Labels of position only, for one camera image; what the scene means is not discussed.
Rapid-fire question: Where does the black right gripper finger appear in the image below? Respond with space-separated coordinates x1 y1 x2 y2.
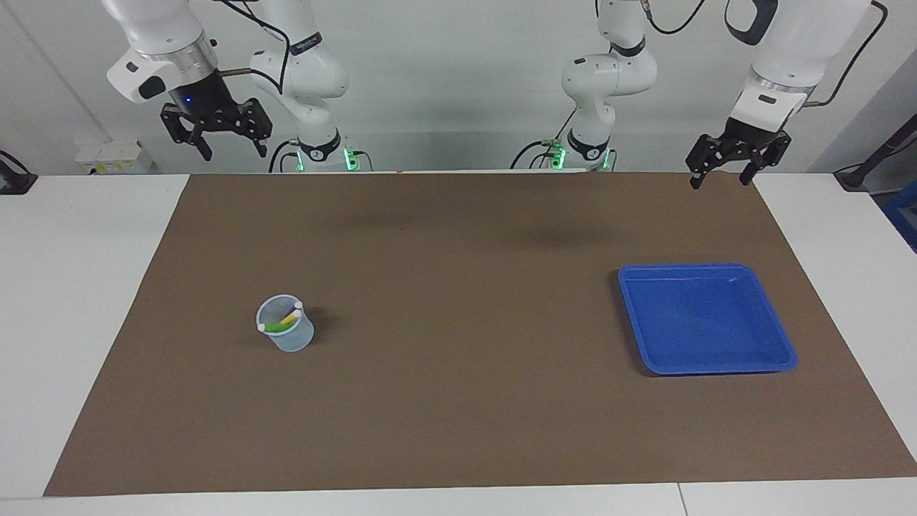
159 102 214 162
240 98 274 159

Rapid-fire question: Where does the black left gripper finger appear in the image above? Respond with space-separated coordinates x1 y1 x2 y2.
686 134 726 191
739 135 792 187

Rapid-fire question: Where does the black stand pole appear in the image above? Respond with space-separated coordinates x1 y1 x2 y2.
835 115 917 191

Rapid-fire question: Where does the blue crate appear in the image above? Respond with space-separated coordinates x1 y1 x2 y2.
883 188 917 252

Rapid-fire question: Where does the blue plastic tray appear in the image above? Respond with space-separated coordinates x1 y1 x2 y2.
618 263 798 376

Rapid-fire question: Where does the black desk clamp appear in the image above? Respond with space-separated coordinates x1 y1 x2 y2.
0 150 38 196

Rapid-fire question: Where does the translucent plastic cup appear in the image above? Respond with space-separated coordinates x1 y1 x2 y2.
256 294 315 353

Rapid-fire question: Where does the brown table mat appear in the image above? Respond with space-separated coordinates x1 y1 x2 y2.
43 171 917 497

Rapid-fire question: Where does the black base cable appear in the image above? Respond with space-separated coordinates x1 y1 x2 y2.
269 140 302 173
510 106 577 170

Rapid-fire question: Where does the white wall outlet box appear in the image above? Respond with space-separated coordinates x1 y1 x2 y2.
75 140 155 175

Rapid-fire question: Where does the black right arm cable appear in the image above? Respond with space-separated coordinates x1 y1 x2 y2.
215 0 291 94

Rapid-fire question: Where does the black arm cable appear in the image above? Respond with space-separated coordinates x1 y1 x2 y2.
641 0 889 108
215 0 291 94

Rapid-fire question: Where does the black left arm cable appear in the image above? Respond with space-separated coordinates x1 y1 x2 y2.
641 0 889 108

